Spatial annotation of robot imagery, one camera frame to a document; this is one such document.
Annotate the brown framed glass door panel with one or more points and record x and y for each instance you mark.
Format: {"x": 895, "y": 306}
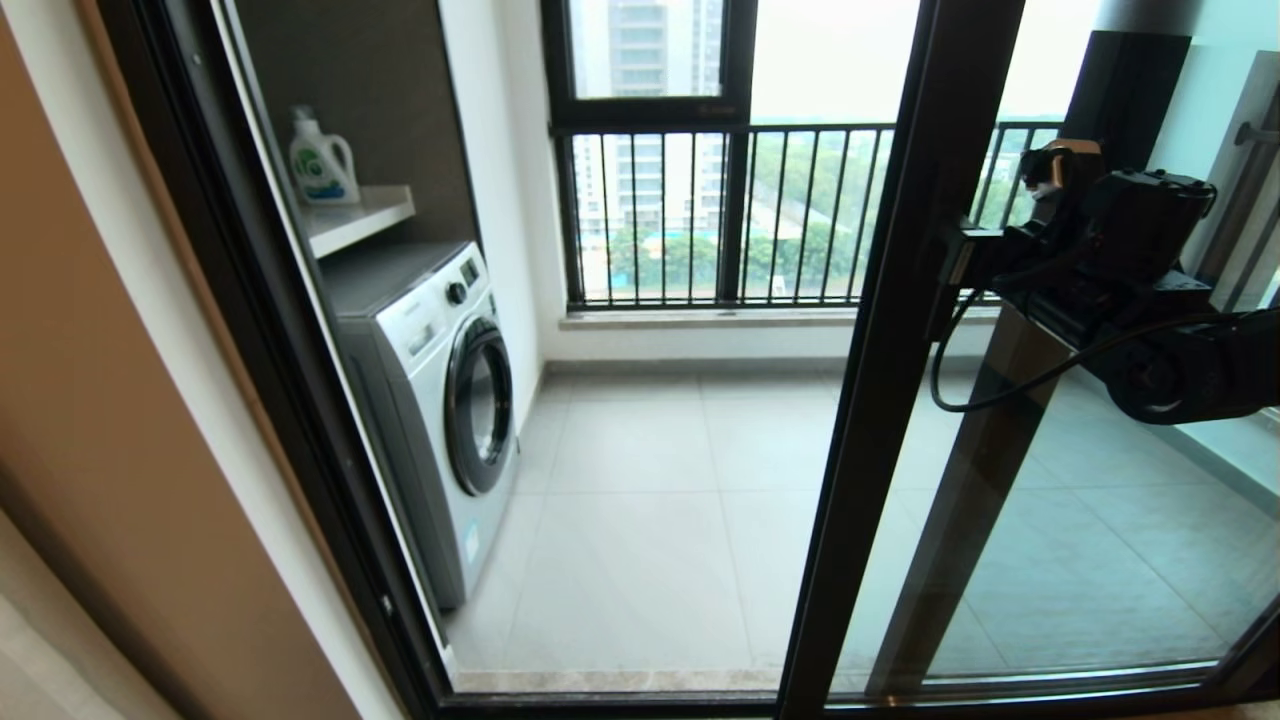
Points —
{"x": 990, "y": 450}

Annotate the dark brown cabinet panel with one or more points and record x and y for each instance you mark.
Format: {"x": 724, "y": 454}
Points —
{"x": 400, "y": 100}

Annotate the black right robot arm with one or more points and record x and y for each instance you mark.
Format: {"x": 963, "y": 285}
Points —
{"x": 1200, "y": 370}

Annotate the right wrist camera brown tape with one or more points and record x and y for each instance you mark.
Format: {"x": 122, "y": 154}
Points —
{"x": 1060, "y": 170}

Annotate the long grey stone window sill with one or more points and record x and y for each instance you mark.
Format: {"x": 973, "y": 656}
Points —
{"x": 700, "y": 318}

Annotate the metal rod with knob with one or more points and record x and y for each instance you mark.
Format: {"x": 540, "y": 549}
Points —
{"x": 1255, "y": 134}

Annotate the dark window frame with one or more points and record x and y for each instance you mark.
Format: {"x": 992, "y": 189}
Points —
{"x": 738, "y": 200}

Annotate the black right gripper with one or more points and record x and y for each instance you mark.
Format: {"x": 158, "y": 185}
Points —
{"x": 1045, "y": 275}

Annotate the white shelf board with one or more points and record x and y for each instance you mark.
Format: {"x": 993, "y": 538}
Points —
{"x": 360, "y": 220}

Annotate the white laundry detergent bottle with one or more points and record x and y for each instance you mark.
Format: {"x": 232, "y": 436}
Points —
{"x": 320, "y": 170}

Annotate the black metal balcony railing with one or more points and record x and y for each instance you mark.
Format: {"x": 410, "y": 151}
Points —
{"x": 800, "y": 128}

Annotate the dark framed sliding glass door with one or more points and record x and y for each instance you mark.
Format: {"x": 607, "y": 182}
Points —
{"x": 870, "y": 450}

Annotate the silver front-load washing machine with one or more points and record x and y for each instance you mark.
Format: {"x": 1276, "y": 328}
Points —
{"x": 430, "y": 330}

